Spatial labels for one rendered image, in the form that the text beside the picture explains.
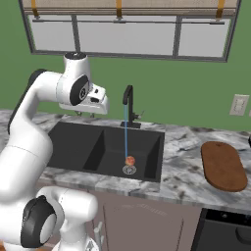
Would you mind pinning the black double sink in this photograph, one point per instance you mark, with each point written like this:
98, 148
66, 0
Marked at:
75, 147

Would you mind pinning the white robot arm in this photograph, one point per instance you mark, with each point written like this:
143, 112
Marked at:
26, 153

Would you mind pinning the brown wooden cutting board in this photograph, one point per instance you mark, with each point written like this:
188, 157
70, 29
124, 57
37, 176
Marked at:
224, 166

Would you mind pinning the white wall outlet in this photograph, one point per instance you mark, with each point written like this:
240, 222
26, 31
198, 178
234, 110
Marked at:
239, 105

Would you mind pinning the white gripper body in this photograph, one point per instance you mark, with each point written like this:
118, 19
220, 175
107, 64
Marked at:
94, 106

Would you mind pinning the orange red peach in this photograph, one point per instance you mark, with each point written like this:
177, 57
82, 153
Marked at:
130, 160

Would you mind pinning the grey framed window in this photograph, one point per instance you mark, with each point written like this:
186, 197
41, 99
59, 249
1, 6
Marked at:
130, 36

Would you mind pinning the round metal sink drain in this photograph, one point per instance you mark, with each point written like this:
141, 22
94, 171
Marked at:
129, 169

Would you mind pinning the blue water stream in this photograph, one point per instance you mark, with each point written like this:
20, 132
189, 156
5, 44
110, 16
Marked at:
125, 134

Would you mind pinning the taupe cupboard door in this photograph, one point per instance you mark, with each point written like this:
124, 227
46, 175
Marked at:
147, 225

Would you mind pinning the black sink faucet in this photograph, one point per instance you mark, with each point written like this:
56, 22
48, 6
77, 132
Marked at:
130, 111

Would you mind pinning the dark round object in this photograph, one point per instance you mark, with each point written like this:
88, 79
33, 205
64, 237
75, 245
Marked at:
249, 140

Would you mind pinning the black faucet lever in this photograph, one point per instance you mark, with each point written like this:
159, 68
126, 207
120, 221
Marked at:
140, 114

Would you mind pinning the beige window blind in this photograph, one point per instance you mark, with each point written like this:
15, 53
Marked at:
130, 7

